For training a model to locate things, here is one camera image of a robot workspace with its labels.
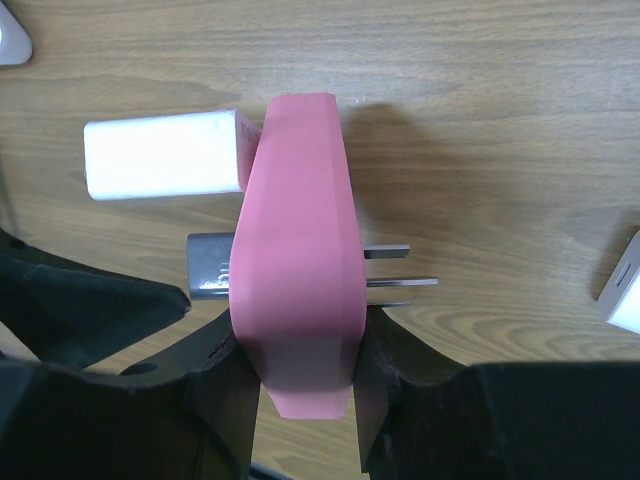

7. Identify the white charger plug front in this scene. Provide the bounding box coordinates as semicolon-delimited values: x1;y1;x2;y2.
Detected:
84;110;261;201

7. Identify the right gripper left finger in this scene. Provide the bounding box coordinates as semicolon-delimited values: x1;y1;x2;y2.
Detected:
1;234;260;479

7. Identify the white triangular socket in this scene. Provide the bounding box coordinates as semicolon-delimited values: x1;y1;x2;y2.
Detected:
0;3;33;67

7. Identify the pink triangular socket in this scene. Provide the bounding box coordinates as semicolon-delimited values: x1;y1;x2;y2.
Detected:
231;92;439;421

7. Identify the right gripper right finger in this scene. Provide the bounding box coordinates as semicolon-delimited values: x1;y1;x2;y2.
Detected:
353;307;639;479

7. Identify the white charger plug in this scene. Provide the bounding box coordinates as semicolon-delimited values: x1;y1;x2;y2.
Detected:
597;238;639;334
84;110;261;201

